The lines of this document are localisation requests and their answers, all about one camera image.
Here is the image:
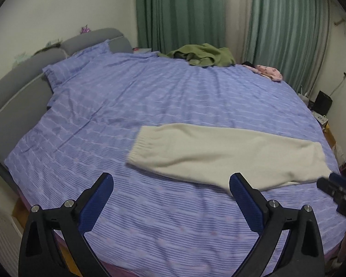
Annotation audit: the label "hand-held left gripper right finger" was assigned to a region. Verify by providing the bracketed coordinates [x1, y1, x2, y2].
[229, 172, 325, 277]

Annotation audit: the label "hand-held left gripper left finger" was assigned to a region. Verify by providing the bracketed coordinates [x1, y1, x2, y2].
[19, 172, 114, 277]

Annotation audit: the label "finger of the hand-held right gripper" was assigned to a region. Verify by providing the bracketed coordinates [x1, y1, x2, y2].
[316, 177, 345, 199]
[329, 172, 346, 186]

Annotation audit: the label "cream pants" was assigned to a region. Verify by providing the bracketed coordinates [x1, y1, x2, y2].
[126, 123, 332, 191]

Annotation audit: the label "purple bed sheet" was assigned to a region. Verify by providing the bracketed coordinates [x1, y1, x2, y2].
[20, 195, 237, 277]

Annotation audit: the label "black box speaker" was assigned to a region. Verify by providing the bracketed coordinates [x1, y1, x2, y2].
[314, 90, 334, 112]

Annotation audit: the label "blue striped blanket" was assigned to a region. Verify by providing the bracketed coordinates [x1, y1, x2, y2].
[4, 46, 346, 277]

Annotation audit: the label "pink patterned garment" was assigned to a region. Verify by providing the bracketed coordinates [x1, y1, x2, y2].
[244, 63, 283, 82]

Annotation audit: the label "grey padded headboard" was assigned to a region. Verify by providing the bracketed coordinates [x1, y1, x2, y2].
[0, 28, 134, 194]

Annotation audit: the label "blue striped pillow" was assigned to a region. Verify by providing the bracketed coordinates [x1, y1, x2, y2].
[43, 40, 111, 87]

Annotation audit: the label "olive green garment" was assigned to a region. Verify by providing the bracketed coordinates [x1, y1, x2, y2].
[158, 43, 236, 67]

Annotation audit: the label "beige sheer curtain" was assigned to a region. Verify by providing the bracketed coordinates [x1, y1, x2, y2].
[221, 0, 256, 61]

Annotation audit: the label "black wall cable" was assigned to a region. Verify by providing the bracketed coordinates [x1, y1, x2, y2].
[331, 72, 346, 97]

